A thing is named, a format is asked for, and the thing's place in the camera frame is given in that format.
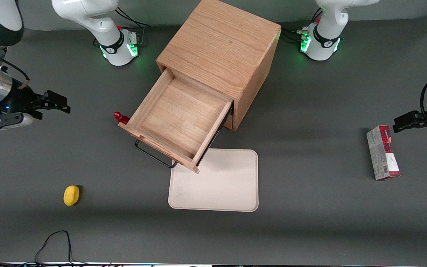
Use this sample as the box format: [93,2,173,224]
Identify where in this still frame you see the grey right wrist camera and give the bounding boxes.
[0,112,34,133]

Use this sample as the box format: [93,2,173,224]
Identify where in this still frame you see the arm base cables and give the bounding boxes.
[281,8,323,42]
[115,7,152,45]

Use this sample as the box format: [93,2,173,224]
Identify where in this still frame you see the wooden drawer cabinet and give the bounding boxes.
[156,0,282,131]

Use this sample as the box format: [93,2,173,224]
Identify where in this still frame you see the beige rectangular tray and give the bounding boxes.
[168,148,259,212]

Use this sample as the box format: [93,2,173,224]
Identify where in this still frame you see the wooden drawer with black handle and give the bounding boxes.
[118,68,234,174]

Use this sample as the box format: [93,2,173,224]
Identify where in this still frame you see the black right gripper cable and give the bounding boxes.
[0,43,31,90]

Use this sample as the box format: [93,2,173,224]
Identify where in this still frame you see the black cable on table edge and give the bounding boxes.
[0,230,112,267]

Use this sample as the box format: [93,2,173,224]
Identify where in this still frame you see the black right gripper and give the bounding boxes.
[0,87,71,127]

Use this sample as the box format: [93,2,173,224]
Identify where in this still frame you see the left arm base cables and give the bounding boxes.
[281,8,323,42]

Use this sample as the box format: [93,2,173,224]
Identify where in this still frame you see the red tartan shortbread box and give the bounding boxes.
[366,125,401,181]

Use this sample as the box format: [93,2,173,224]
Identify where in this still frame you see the yellow lemon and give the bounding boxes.
[63,185,80,207]

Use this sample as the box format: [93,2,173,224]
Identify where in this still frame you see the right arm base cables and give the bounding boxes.
[115,7,152,45]

